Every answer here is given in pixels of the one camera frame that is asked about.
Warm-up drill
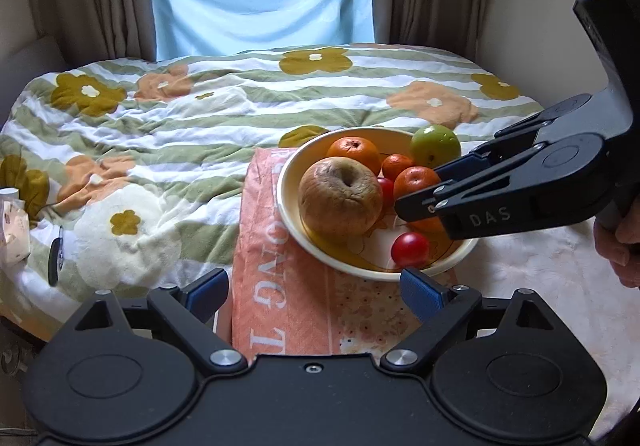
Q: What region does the wrinkled yellow-brown apple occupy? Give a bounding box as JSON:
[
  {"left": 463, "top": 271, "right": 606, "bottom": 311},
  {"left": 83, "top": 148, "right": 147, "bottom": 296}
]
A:
[{"left": 297, "top": 157, "right": 383, "bottom": 241}]

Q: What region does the cream shallow bowl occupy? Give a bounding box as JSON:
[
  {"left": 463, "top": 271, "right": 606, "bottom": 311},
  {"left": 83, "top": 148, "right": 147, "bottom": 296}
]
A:
[{"left": 275, "top": 125, "right": 481, "bottom": 283}]

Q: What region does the red cherry tomato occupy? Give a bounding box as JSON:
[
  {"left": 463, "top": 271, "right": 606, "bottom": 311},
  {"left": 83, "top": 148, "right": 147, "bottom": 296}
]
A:
[
  {"left": 378, "top": 177, "right": 395, "bottom": 218},
  {"left": 390, "top": 232, "right": 431, "bottom": 267}
]

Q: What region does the pink floral tablecloth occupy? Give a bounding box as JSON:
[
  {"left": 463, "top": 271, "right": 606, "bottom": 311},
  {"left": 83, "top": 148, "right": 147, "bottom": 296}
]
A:
[{"left": 232, "top": 149, "right": 639, "bottom": 437}]

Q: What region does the small white lotion bottle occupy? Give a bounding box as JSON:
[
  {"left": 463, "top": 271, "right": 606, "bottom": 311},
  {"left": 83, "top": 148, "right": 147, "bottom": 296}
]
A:
[{"left": 0, "top": 187, "right": 30, "bottom": 269}]

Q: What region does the large orange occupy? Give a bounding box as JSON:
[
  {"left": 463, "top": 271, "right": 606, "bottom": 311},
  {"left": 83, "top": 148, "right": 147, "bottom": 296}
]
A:
[{"left": 408, "top": 217, "right": 445, "bottom": 233}]

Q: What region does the black round gadget on bed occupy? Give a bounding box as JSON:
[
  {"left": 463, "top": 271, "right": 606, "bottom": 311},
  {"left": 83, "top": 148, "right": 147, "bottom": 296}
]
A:
[{"left": 48, "top": 227, "right": 64, "bottom": 287}]

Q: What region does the green apple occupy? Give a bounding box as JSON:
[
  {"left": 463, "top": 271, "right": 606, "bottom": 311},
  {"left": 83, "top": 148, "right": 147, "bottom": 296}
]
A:
[{"left": 410, "top": 125, "right": 461, "bottom": 169}]

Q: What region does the person's right hand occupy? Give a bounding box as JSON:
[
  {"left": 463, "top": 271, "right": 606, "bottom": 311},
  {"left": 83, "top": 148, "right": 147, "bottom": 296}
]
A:
[{"left": 593, "top": 200, "right": 640, "bottom": 288}]

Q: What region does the grey bed headboard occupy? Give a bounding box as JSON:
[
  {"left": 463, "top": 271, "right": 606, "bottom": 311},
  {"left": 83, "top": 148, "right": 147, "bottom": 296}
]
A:
[{"left": 0, "top": 36, "right": 70, "bottom": 123}]

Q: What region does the floral striped duvet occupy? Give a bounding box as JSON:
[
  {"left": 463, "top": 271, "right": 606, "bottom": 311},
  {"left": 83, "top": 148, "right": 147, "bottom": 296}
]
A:
[{"left": 1, "top": 43, "right": 540, "bottom": 340}]

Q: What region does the small mandarin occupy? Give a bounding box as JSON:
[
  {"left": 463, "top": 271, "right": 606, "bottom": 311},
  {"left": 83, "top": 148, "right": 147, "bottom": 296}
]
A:
[
  {"left": 381, "top": 154, "right": 414, "bottom": 182},
  {"left": 394, "top": 166, "right": 442, "bottom": 199}
]

